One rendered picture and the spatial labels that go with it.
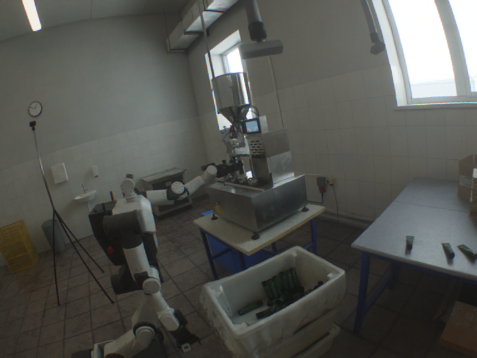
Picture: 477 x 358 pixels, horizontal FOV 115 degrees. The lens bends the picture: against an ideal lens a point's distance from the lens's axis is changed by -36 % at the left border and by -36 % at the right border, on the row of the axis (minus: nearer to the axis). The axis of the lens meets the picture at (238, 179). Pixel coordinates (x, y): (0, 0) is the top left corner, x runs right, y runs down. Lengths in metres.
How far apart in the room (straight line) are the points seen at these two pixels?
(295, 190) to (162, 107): 4.12
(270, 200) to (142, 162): 3.90
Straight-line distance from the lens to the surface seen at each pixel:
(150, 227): 1.10
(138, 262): 1.01
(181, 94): 5.49
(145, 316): 1.44
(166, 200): 1.39
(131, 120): 5.11
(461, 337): 1.66
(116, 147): 5.01
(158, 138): 5.17
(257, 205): 1.42
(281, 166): 1.61
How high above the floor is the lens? 1.45
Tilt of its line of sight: 13 degrees down
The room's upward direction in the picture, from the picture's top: 11 degrees counter-clockwise
